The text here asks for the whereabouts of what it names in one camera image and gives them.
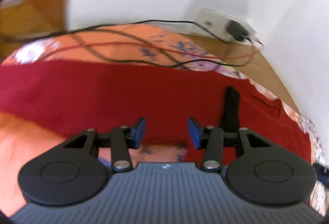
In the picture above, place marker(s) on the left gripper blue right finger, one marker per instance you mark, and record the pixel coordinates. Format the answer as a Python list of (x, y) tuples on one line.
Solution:
[(211, 140)]

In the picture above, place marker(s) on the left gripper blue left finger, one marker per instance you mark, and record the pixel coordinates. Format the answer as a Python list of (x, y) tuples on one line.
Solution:
[(122, 139)]

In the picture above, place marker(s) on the red knit cardigan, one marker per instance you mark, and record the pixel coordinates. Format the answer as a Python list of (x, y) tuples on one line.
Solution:
[(67, 97)]

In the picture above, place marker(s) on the floral bed sheet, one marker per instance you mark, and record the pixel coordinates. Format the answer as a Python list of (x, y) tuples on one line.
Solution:
[(133, 44)]

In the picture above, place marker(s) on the black power adapter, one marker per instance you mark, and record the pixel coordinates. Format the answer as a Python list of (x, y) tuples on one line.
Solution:
[(237, 31)]

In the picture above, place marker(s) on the wooden bed frame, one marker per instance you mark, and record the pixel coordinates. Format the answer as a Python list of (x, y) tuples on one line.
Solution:
[(258, 69)]

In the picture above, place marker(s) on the white wall socket strip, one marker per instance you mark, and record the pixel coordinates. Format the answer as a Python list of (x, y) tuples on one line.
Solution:
[(217, 23)]

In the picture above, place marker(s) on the wooden door frame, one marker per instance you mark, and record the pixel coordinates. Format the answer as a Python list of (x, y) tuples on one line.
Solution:
[(27, 18)]

